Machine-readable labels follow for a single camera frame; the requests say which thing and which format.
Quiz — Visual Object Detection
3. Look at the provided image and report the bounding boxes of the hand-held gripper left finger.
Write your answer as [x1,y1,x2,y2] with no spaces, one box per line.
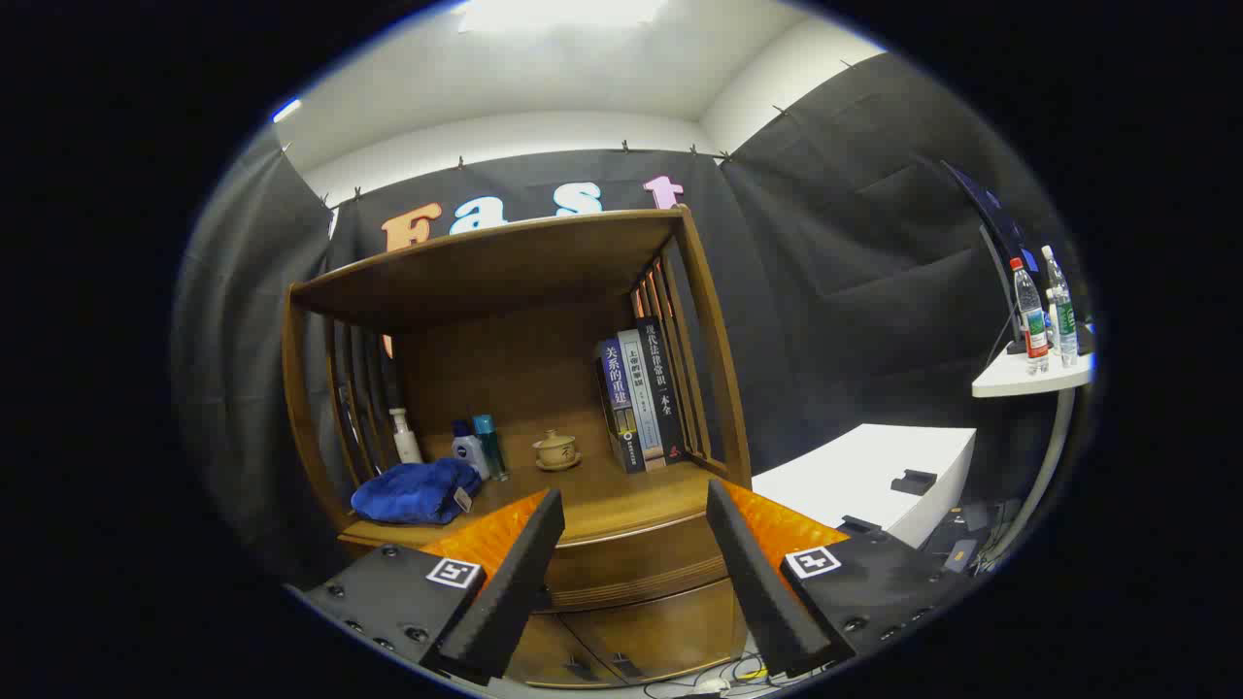
[301,488,566,685]

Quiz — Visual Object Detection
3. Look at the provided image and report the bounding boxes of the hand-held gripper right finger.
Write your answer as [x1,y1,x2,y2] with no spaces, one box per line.
[706,479,972,679]

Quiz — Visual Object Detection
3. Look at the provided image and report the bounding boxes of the wooden drawer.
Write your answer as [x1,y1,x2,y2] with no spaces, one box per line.
[539,515,739,613]

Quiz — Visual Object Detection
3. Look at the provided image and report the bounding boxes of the wooden countertop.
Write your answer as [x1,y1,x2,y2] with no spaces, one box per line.
[338,454,731,552]

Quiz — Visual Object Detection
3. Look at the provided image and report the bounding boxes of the brown wooden cabinet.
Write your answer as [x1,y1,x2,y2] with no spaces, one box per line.
[282,204,754,688]

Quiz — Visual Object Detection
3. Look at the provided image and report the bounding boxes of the blue towel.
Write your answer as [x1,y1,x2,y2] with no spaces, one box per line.
[352,458,484,526]

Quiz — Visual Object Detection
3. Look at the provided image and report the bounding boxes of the white bottle with blue cap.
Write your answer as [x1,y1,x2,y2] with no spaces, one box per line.
[452,419,491,482]

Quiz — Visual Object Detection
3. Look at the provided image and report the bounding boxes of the beige lidded teacup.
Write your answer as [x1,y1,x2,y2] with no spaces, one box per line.
[532,429,583,473]

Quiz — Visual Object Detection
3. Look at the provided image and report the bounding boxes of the teal bottle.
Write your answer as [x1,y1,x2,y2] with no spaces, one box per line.
[473,415,508,482]

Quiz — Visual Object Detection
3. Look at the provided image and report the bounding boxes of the white box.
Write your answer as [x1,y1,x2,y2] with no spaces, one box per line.
[753,423,978,549]

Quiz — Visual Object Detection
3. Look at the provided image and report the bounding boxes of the white pump bottle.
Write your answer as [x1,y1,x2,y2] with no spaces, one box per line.
[388,408,424,465]

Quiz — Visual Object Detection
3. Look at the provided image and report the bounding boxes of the dark floor equipment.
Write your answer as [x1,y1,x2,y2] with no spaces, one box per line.
[923,503,1011,574]

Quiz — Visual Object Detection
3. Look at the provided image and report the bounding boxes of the blue book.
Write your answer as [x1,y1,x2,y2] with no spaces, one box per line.
[595,338,647,475]

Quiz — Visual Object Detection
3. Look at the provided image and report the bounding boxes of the black book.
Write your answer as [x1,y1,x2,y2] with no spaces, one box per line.
[636,316,689,465]

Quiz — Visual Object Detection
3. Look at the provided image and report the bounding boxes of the grey book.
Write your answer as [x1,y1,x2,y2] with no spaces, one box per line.
[618,328,667,471]

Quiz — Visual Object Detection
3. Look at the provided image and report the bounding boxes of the black backdrop cloth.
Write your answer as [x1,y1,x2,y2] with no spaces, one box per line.
[175,53,1079,583]

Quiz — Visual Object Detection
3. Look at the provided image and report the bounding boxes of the white side table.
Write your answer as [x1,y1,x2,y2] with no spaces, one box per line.
[972,345,1096,574]

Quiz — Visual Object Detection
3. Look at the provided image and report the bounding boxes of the red label water bottle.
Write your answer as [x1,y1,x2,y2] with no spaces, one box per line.
[1010,257,1052,376]

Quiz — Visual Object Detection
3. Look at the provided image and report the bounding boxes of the green label water bottle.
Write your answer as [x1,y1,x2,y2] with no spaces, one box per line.
[1042,245,1080,368]

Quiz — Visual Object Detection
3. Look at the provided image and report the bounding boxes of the dark monitor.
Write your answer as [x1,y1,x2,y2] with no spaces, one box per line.
[940,158,1048,356]

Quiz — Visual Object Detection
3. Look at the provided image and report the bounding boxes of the ceiling light panel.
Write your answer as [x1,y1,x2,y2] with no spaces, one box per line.
[456,0,671,35]

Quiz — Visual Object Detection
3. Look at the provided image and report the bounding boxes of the floor cables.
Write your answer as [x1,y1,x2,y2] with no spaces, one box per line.
[641,652,778,698]

